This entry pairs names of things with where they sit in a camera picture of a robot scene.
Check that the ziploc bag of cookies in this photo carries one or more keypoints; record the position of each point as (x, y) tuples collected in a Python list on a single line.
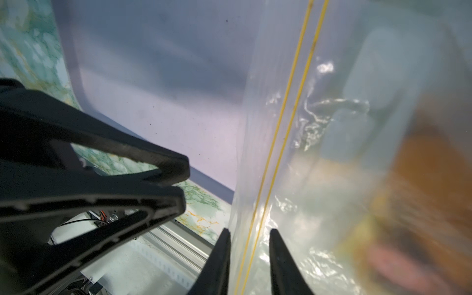
[(357, 148)]

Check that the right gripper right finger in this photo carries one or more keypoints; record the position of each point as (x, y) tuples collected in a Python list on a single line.
[(285, 276)]

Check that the aluminium front rail frame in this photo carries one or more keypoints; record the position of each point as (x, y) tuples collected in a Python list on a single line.
[(164, 261)]

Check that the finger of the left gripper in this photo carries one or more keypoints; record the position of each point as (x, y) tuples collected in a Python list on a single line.
[(36, 119), (36, 200)]

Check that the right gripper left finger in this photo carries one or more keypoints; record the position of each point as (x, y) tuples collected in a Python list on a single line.
[(214, 277)]

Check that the lilac plastic tray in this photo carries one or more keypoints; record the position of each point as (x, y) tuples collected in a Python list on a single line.
[(176, 74)]

